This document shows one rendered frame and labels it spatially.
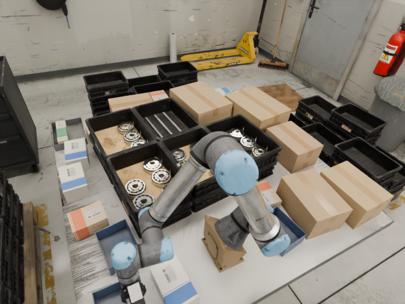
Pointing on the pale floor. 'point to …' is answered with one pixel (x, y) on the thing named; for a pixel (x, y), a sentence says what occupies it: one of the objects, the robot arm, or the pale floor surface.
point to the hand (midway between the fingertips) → (135, 302)
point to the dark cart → (15, 125)
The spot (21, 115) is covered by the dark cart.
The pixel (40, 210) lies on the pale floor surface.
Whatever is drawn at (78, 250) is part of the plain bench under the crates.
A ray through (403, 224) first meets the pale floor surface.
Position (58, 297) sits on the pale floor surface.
